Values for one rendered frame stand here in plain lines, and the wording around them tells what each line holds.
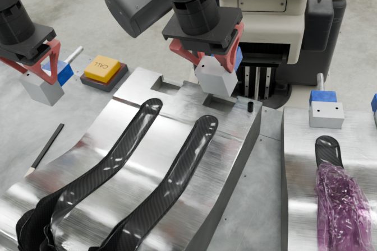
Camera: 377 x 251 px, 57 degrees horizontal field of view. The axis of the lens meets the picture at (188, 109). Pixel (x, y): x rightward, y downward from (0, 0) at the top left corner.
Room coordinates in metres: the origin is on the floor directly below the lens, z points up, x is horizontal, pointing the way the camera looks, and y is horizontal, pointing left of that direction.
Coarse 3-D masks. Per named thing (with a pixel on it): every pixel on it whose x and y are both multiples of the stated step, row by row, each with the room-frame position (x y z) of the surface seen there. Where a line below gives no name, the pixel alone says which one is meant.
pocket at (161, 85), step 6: (162, 78) 0.50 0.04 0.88; (156, 84) 0.49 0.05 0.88; (162, 84) 0.50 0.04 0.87; (168, 84) 0.49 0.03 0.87; (174, 84) 0.49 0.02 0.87; (180, 84) 0.48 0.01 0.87; (156, 90) 0.48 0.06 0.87; (162, 90) 0.49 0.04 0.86; (168, 90) 0.48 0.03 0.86; (174, 90) 0.48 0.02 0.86
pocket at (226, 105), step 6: (210, 96) 0.44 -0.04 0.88; (216, 96) 0.44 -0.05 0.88; (222, 96) 0.44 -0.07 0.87; (204, 102) 0.42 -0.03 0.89; (210, 102) 0.44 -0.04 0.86; (216, 102) 0.44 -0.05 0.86; (222, 102) 0.43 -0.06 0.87; (228, 102) 0.42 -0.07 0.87; (234, 102) 0.42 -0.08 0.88; (216, 108) 0.42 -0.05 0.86; (222, 108) 0.42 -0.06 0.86; (228, 108) 0.42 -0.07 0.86
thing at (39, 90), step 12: (72, 60) 0.53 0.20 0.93; (48, 72) 0.48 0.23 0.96; (60, 72) 0.49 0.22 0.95; (72, 72) 0.51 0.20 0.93; (24, 84) 0.47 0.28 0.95; (36, 84) 0.45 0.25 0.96; (48, 84) 0.46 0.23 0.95; (60, 84) 0.48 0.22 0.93; (36, 96) 0.46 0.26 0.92; (48, 96) 0.45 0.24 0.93; (60, 96) 0.46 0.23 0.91
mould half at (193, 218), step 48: (144, 96) 0.45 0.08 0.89; (192, 96) 0.43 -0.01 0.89; (240, 96) 0.42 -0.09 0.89; (96, 144) 0.36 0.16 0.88; (144, 144) 0.35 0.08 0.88; (240, 144) 0.32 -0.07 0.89; (48, 192) 0.26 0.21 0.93; (96, 192) 0.26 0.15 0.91; (144, 192) 0.25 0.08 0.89; (192, 192) 0.25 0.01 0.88; (0, 240) 0.22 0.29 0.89; (96, 240) 0.18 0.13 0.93; (144, 240) 0.17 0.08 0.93; (192, 240) 0.17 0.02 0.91
